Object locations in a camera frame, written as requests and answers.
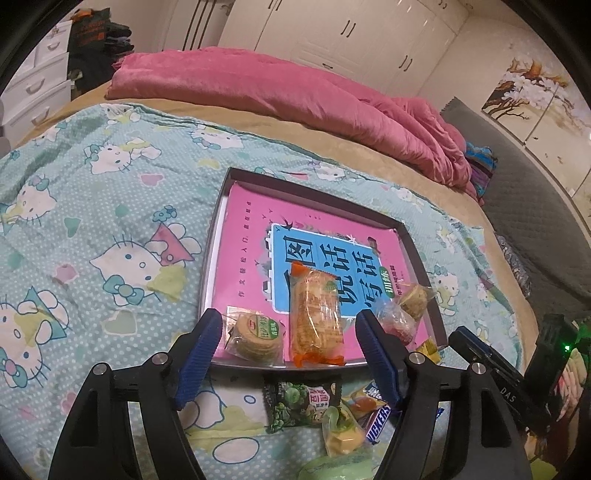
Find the green label round cookie packet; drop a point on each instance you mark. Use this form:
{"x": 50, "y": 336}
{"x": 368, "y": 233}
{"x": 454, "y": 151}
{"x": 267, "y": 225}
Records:
{"x": 256, "y": 339}

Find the grey quilted headboard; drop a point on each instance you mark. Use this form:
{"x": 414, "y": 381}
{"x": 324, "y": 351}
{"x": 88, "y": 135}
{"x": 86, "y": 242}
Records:
{"x": 531, "y": 217}

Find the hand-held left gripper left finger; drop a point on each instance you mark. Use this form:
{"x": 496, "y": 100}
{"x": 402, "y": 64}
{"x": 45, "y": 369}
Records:
{"x": 198, "y": 355}

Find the pink and blue book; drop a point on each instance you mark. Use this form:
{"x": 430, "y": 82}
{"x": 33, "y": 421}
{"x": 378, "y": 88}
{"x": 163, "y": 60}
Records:
{"x": 249, "y": 230}

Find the white wardrobe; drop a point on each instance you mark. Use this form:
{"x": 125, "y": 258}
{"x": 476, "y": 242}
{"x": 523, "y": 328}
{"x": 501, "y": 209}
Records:
{"x": 323, "y": 27}

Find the brown chocolate bar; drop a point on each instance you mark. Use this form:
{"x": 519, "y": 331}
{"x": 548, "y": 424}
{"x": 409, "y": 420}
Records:
{"x": 376, "y": 417}

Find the clear packet with yellow cake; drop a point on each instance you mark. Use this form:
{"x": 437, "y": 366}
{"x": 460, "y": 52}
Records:
{"x": 344, "y": 438}

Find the beige bed sheet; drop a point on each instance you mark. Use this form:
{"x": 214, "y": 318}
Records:
{"x": 369, "y": 152}

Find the blossom tree wall painting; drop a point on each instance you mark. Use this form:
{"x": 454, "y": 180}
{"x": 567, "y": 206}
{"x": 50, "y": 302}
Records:
{"x": 521, "y": 92}

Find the dark patterned cloth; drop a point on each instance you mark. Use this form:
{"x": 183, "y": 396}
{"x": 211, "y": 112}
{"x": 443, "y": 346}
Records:
{"x": 510, "y": 263}

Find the dark grey shallow box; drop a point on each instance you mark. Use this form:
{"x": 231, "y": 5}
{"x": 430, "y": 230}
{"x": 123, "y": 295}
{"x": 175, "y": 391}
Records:
{"x": 212, "y": 258}

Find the small clear cookie packet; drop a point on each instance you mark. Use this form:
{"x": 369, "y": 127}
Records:
{"x": 415, "y": 300}

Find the colourful striped cloth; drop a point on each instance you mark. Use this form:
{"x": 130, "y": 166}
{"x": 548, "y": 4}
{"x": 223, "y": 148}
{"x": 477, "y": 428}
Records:
{"x": 480, "y": 166}

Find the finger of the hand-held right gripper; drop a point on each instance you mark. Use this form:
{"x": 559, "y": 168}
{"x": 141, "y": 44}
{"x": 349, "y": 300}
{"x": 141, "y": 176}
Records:
{"x": 480, "y": 353}

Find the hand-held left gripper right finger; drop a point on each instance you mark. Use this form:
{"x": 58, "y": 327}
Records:
{"x": 378, "y": 355}

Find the pile of dark clothes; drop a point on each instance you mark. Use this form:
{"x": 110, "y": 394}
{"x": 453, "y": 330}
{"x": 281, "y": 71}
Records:
{"x": 92, "y": 37}

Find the orange snack packet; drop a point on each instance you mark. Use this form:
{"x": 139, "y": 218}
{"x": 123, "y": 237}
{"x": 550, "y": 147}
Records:
{"x": 316, "y": 318}

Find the cartoon cat printed blanket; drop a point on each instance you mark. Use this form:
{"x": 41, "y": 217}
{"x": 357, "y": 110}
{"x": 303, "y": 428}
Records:
{"x": 92, "y": 230}

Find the clear packet with brown pastry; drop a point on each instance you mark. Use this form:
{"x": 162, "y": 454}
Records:
{"x": 397, "y": 323}

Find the dark green snack packet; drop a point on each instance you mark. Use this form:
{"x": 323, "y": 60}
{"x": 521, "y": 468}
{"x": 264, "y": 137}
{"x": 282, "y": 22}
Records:
{"x": 295, "y": 404}

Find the pink duvet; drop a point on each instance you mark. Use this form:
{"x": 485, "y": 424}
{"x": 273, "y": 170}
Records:
{"x": 277, "y": 83}

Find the white drawer unit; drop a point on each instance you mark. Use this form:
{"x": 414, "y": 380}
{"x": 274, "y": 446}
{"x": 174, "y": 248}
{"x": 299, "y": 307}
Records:
{"x": 37, "y": 83}

